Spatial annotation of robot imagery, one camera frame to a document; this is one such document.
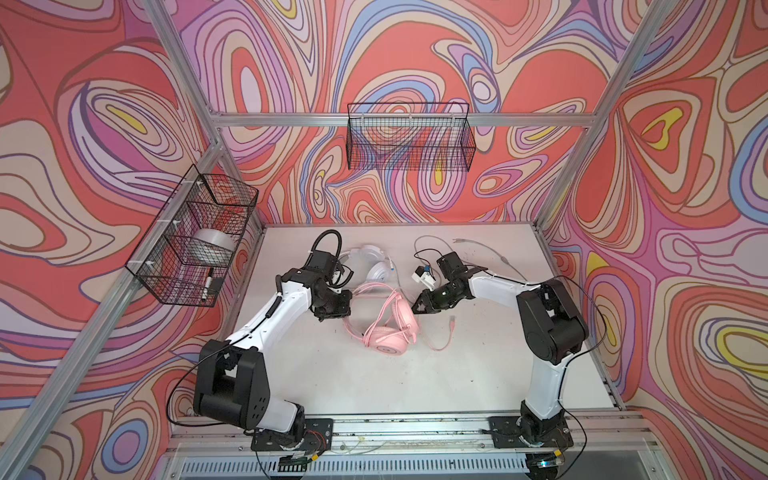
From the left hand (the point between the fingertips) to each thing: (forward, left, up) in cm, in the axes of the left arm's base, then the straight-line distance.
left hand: (353, 308), depth 84 cm
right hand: (+2, -19, -7) cm, 21 cm away
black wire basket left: (+4, +40, +19) cm, 45 cm away
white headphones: (+21, -3, -5) cm, 22 cm away
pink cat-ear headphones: (-10, -13, +8) cm, 18 cm away
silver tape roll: (+4, +32, +24) cm, 40 cm away
